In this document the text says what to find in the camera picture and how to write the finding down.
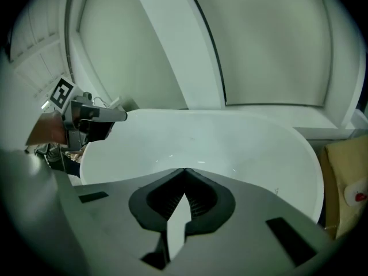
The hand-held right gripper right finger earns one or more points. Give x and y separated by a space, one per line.
250 220

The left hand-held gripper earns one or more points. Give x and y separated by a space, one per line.
61 93

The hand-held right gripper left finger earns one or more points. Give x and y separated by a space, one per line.
115 217

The person's left forearm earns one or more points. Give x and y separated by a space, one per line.
47 128

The white oval bathtub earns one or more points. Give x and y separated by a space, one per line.
201 142

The plain cardboard box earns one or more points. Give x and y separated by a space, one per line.
345 165

